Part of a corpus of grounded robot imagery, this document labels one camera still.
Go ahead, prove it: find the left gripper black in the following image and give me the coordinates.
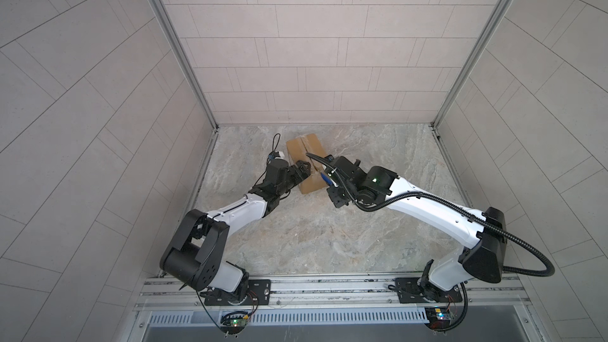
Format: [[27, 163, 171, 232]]
[[273, 161, 311, 198]]

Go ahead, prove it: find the brown cardboard express box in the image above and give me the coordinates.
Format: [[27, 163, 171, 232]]
[[287, 134, 328, 195]]

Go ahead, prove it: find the blue utility knife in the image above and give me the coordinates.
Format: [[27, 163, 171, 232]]
[[321, 173, 333, 186]]

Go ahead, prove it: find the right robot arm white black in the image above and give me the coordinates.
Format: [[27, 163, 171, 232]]
[[323, 155, 508, 291]]

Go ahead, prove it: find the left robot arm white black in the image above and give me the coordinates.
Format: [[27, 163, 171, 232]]
[[159, 157, 311, 299]]

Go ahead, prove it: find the white ventilation grille strip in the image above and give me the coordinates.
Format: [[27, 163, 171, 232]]
[[148, 307, 430, 327]]

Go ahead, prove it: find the right green circuit board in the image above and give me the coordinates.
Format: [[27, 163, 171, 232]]
[[424, 307, 454, 330]]

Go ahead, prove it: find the green circuit board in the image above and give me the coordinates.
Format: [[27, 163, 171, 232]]
[[424, 307, 454, 330], [220, 310, 251, 335]]

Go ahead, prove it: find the left green circuit board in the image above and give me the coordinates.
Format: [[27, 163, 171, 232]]
[[220, 310, 251, 335]]

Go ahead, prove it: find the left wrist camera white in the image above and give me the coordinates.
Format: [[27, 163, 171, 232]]
[[268, 150, 285, 161]]

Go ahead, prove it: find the black corrugated cable conduit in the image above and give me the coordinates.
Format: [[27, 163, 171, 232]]
[[305, 151, 557, 333]]

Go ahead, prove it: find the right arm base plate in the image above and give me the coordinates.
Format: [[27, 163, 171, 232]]
[[393, 277, 463, 304]]

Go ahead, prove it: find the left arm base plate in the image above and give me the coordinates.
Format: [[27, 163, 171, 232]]
[[204, 280, 272, 307]]

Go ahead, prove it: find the aluminium mounting rail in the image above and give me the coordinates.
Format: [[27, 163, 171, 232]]
[[135, 272, 531, 310]]

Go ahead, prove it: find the left aluminium corner post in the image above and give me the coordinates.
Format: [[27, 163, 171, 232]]
[[148, 0, 219, 133]]

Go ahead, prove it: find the aluminium corner post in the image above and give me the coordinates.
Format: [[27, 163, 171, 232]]
[[432, 0, 514, 133], [148, 0, 219, 133]]

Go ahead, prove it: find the right aluminium corner post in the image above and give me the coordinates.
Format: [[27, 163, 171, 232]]
[[432, 0, 514, 133]]

